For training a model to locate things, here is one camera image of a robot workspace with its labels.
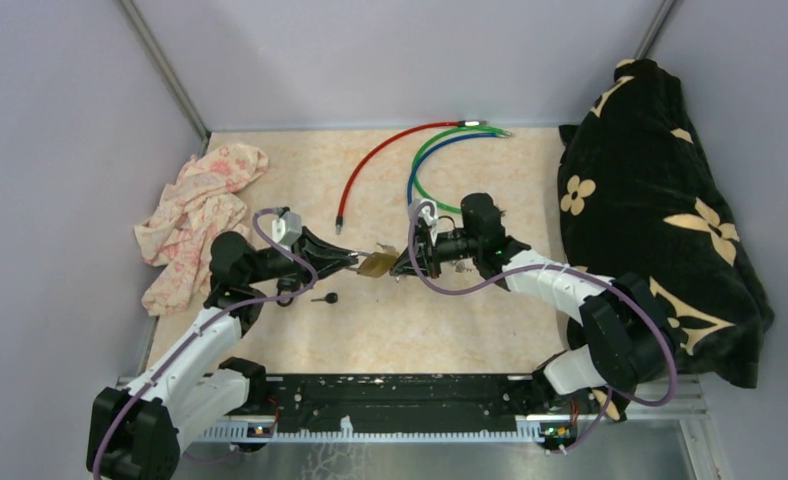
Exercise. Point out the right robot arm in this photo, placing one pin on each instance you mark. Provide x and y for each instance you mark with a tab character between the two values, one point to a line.
628	347

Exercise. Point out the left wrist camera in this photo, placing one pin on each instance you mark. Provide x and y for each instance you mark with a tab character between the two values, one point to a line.
286	228

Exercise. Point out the small key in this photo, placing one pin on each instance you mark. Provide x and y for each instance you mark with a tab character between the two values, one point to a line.
462	267

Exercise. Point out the black-headed key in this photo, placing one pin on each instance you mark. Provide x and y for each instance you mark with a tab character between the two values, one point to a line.
329	298

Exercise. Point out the black floral blanket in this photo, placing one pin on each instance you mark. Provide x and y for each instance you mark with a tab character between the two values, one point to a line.
637	195

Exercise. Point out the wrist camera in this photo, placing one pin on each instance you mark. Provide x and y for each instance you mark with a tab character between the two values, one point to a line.
423	213
286	228

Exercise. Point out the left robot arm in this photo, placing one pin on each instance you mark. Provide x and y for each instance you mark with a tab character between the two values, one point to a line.
141	430

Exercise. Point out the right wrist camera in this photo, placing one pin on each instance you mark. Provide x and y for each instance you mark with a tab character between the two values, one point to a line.
423	213

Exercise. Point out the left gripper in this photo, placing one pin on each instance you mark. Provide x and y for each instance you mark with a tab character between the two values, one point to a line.
315	251

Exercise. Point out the green cable lock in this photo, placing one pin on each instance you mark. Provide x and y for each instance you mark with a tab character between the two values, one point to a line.
451	173

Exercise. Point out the black cable lock head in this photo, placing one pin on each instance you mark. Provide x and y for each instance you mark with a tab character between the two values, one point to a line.
286	289

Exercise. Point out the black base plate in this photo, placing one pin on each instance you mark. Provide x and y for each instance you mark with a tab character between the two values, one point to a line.
403	403

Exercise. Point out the blue cable lock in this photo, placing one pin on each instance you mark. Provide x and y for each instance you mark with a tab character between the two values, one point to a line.
445	138

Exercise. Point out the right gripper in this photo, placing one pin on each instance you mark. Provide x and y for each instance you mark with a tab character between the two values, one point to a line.
426	256

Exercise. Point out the pink patterned cloth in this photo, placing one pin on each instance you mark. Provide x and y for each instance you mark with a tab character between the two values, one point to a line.
192	211

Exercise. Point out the large brass padlock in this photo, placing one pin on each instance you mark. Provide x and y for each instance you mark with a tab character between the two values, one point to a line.
375	264

